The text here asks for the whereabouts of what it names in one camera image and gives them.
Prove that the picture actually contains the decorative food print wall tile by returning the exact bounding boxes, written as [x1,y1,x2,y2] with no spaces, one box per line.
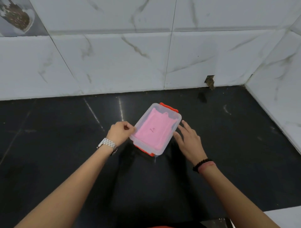
[0,0,49,37]

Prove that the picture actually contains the person's left hand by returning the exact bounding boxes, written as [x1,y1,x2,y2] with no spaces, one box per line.
[106,121,137,148]

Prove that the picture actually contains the clear plastic box orange clips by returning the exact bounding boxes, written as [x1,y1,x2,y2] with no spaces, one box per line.
[129,102,182,157]

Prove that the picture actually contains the pink folded cloth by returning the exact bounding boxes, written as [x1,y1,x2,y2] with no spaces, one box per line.
[135,108,178,151]

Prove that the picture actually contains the black bead bracelet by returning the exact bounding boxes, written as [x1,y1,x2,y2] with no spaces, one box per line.
[193,158,213,174]

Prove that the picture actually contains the person's right forearm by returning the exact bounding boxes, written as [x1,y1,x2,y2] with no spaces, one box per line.
[198,162,281,228]

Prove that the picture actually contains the person's left forearm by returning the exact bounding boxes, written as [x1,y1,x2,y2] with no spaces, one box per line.
[14,146,114,228]

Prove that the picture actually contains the person's right hand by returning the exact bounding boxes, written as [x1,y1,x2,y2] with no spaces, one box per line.
[173,120,208,166]

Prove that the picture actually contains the silver metal wristwatch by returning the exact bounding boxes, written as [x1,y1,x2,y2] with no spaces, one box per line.
[97,138,118,155]

